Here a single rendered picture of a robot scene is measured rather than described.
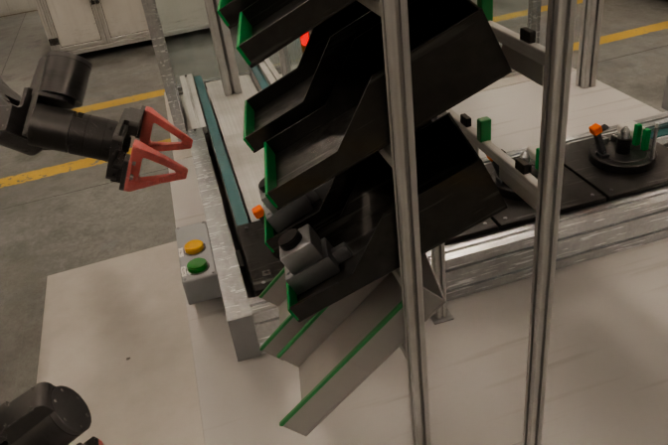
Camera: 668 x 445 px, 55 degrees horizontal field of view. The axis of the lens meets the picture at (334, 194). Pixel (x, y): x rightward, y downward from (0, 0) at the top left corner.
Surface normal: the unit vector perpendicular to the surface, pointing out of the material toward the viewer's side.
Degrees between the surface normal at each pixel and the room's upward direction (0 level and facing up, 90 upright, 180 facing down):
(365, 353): 90
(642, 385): 0
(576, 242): 90
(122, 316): 0
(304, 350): 90
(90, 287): 0
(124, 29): 90
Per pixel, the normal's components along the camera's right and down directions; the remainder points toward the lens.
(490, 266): 0.28, 0.47
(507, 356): -0.11, -0.85
